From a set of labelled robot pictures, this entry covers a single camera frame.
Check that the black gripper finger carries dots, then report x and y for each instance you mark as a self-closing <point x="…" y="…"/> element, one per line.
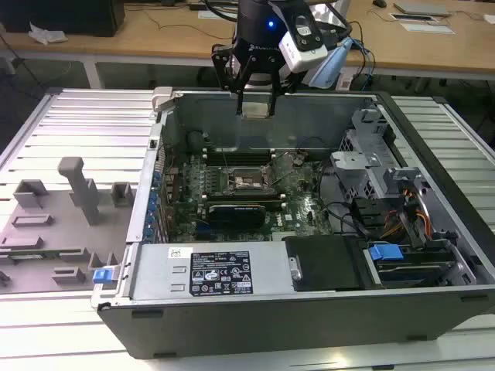
<point x="272" y="104"/>
<point x="240" y="104"/>

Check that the silver CPU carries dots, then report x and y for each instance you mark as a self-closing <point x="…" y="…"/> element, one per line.
<point x="256" y="111"/>

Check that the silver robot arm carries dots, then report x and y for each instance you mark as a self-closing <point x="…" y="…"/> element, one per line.
<point x="258" y="80"/>

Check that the black RAM slot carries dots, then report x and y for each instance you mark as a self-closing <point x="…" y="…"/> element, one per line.
<point x="276" y="203"/>
<point x="247" y="157"/>
<point x="247" y="154"/>
<point x="247" y="160"/>
<point x="243" y="196"/>
<point x="247" y="164"/>
<point x="243" y="199"/>

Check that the CPU socket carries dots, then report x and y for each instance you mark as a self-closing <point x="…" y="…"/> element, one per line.
<point x="247" y="182"/>

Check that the pale blue teach pendant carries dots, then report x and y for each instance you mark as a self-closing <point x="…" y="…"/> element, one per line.
<point x="328" y="65"/>

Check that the wooden desk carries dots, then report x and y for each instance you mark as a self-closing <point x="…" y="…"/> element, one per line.
<point x="174" y="42"/>

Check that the grey metal disk bay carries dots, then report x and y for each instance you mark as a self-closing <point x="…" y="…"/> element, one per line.
<point x="348" y="160"/>

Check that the black graphics card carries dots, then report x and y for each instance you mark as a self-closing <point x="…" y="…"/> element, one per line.
<point x="236" y="214"/>

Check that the green motherboard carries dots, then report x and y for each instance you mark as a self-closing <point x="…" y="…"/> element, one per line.
<point x="298" y="216"/>

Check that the black computer mouse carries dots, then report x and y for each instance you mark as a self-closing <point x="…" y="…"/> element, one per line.
<point x="379" y="3"/>

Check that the grey laptop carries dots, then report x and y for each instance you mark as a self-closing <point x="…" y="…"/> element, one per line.
<point x="421" y="8"/>

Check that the black plastic shroud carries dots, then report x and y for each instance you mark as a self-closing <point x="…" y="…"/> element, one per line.
<point x="328" y="263"/>

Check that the white paper sheet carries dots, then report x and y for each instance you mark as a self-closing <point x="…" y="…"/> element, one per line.
<point x="425" y="28"/>

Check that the silver power supply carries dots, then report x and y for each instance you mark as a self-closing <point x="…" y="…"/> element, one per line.
<point x="162" y="270"/>

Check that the hard disk in blue carrier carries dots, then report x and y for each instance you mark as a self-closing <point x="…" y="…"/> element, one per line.
<point x="384" y="253"/>

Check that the black box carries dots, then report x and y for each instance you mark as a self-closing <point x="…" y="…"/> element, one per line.
<point x="69" y="15"/>

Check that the crumpled white paper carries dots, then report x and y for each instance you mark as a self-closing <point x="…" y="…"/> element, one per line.
<point x="46" y="34"/>

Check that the blue case latch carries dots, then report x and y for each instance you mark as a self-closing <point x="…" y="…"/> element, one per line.
<point x="101" y="276"/>

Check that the black PC case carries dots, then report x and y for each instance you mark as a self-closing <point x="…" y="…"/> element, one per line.
<point x="270" y="328"/>

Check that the grey parts rack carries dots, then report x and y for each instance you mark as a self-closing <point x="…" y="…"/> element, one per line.
<point x="50" y="239"/>

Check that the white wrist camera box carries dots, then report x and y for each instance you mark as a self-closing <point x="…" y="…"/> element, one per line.
<point x="305" y="56"/>

